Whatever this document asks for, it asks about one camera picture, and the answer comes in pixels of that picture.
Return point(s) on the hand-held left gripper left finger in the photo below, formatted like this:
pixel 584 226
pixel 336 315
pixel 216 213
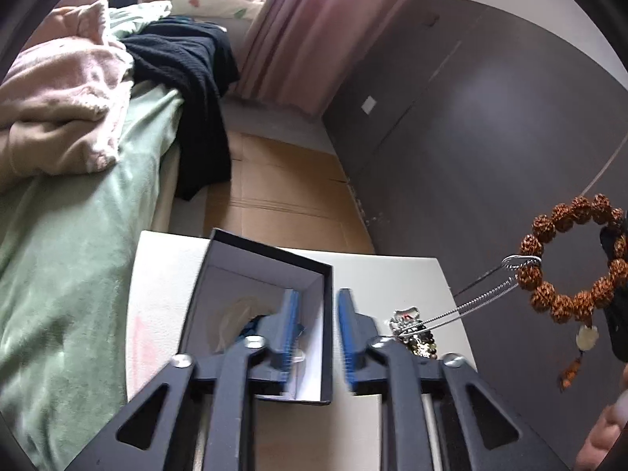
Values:
pixel 289 326

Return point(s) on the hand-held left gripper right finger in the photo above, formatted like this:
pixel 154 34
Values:
pixel 346 338

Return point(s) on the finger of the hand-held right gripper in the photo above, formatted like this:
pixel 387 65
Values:
pixel 619 333
pixel 611 240

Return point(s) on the black jewelry box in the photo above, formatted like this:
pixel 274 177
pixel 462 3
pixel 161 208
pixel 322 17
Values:
pixel 221 294

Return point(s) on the pile of small jewelry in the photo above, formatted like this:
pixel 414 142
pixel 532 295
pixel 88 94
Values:
pixel 426 346

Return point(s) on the person's right hand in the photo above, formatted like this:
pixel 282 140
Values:
pixel 606 436

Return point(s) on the clear plastic bag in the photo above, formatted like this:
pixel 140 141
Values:
pixel 228 319

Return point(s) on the silver ornate pendant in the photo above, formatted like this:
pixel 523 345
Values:
pixel 405 316

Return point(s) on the flat cardboard sheet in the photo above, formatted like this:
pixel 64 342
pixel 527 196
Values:
pixel 284 186

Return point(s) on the green bed sheet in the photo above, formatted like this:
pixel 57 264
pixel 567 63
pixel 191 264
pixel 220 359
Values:
pixel 73 265

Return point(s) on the black knit sweater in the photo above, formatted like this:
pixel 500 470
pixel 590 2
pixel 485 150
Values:
pixel 196 88

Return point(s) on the pink curtain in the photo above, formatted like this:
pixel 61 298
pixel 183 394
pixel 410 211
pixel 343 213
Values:
pixel 314 34

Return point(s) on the pink fleece blanket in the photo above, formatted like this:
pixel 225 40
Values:
pixel 59 98

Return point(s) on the floral cloth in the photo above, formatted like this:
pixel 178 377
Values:
pixel 216 2

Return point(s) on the white wall switch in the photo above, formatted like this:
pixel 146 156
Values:
pixel 368 104

